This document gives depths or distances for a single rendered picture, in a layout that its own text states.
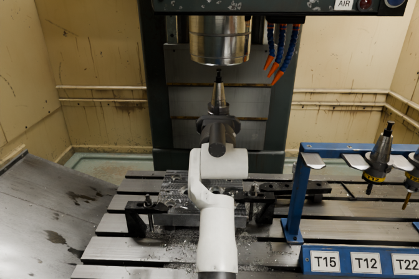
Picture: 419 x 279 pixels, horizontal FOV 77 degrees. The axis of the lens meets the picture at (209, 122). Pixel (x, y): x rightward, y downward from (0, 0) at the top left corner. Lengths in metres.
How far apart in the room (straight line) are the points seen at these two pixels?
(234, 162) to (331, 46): 1.24
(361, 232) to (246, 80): 0.71
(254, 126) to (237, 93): 0.19
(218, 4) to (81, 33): 1.30
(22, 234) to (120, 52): 1.00
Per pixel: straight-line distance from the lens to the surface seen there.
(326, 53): 1.67
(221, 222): 0.50
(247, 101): 1.23
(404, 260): 0.98
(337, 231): 1.03
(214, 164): 0.54
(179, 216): 0.88
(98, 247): 0.96
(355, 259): 0.91
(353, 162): 0.77
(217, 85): 0.73
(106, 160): 1.95
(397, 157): 0.85
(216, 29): 0.64
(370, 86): 1.84
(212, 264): 0.49
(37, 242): 1.33
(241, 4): 0.51
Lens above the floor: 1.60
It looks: 25 degrees down
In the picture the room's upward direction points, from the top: straight up
